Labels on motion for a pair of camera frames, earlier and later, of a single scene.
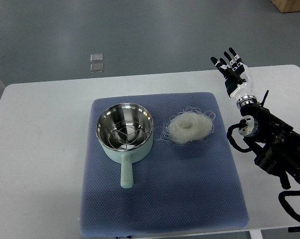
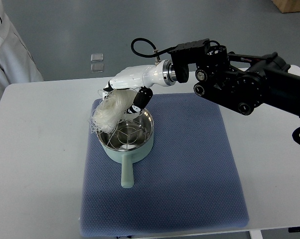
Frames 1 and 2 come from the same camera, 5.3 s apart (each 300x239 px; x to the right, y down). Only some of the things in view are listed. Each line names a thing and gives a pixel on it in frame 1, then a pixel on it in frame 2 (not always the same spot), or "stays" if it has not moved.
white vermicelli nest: x=191 y=125 -> x=112 y=110
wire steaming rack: x=127 y=134 stays
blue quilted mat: x=176 y=188 stays
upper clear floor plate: x=96 y=57 stays
